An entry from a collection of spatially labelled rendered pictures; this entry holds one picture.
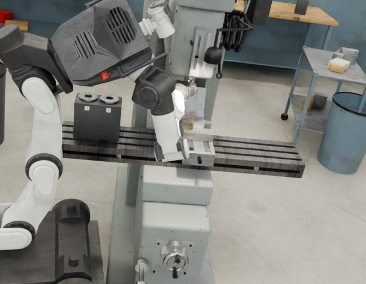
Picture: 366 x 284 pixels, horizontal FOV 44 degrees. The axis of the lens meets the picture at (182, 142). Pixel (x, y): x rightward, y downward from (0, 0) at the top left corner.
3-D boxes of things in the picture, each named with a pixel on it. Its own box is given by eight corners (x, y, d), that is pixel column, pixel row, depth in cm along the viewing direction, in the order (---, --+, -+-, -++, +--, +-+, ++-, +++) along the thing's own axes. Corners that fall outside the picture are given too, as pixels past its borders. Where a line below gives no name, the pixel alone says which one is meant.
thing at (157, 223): (192, 318, 234) (212, 230, 204) (130, 315, 229) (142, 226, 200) (181, 217, 303) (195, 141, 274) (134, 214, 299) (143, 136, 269)
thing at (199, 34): (197, 76, 198) (206, 30, 187) (189, 75, 197) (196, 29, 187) (197, 73, 201) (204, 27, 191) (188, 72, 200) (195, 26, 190)
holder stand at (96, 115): (118, 141, 221) (122, 105, 211) (73, 137, 218) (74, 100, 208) (119, 129, 232) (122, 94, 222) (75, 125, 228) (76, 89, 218)
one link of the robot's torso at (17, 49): (-17, 45, 147) (31, 21, 147) (-12, 33, 158) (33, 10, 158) (31, 111, 163) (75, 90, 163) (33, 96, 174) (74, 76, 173)
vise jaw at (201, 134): (212, 141, 220) (214, 134, 218) (182, 138, 218) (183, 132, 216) (211, 136, 225) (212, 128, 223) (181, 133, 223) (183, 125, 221)
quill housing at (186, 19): (214, 81, 203) (228, 10, 188) (168, 76, 201) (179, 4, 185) (208, 66, 220) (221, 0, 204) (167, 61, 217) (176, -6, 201)
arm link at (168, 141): (189, 166, 173) (179, 112, 164) (156, 171, 174) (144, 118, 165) (189, 152, 184) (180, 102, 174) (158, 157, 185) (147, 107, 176)
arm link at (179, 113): (183, 93, 195) (186, 119, 189) (167, 101, 199) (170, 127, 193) (174, 87, 190) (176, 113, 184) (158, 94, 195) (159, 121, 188)
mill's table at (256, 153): (301, 178, 231) (305, 165, 227) (54, 157, 215) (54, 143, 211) (289, 154, 251) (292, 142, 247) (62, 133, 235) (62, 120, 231)
